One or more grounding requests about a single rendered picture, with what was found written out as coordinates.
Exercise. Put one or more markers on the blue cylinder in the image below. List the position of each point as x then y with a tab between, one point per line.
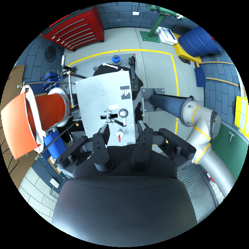
52	144

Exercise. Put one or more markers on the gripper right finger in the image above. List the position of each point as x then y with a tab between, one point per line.
147	142

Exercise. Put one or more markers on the green pedestal machine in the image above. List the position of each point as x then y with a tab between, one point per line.
159	21

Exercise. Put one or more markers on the throttle lever with silver ball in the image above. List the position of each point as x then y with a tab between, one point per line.
123	115

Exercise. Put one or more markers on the red fire extinguisher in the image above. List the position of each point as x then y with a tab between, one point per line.
209	175

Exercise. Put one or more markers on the orange chute deflector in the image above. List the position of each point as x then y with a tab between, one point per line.
17	126

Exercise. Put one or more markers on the grey snowblower control panel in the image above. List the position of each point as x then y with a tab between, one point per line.
106	109

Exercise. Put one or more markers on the green board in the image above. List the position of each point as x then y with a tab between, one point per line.
231	149

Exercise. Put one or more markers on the white platform scale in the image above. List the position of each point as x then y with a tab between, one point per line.
167	34

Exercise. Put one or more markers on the white wall socket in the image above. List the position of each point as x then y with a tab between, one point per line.
135	13
54	183

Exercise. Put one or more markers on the grey hammer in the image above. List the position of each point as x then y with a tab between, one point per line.
231	135

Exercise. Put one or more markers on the brown clipboard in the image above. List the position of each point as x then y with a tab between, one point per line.
54	164

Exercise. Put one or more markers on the blue bottle with black cap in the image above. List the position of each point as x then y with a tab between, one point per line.
116	60

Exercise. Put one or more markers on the yellow notice board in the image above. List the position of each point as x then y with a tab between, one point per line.
241	114

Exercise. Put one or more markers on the white choke knob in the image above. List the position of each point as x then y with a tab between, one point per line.
120	131

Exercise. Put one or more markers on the yellow spill pallet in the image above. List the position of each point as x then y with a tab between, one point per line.
184	51

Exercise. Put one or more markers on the blue bench vise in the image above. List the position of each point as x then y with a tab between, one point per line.
51	79

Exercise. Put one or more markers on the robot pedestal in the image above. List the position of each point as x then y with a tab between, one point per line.
165	103

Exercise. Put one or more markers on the blue snow shovel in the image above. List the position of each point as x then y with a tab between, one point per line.
201	75

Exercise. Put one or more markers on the orange discharge chute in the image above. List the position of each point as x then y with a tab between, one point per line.
51	111

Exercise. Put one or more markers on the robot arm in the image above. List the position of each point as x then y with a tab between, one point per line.
202	128

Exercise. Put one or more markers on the red tool cabinet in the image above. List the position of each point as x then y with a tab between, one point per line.
77	31

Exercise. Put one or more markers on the white toothed chute gear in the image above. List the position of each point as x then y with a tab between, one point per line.
64	105

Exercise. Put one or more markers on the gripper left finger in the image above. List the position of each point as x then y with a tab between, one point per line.
101	144

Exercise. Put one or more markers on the blue drum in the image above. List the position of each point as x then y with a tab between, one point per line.
198	41

